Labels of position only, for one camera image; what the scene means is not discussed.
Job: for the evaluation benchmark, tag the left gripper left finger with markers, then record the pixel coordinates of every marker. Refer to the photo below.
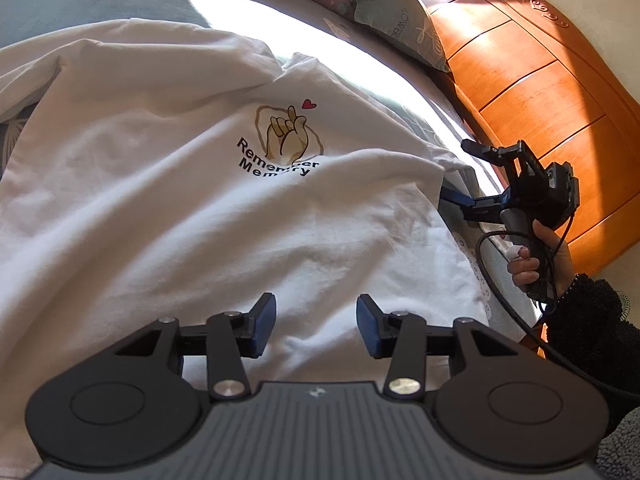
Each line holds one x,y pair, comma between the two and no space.
224,340

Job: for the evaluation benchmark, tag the orange wooden headboard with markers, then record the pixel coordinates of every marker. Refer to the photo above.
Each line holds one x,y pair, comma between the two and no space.
521,70

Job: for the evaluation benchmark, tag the grey-green flower pillow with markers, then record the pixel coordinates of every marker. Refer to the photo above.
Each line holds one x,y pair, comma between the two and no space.
405,25

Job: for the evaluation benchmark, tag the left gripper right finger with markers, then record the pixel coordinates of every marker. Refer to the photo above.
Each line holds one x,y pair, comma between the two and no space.
407,340

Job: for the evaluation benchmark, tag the black fuzzy sleeve forearm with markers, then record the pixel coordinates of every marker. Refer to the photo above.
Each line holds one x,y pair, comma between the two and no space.
587,328

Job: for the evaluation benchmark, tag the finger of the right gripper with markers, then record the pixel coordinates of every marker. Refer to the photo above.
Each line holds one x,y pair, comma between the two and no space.
461,200
503,155

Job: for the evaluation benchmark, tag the white long-sleeve shirt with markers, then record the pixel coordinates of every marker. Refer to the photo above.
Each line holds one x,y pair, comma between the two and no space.
200,219

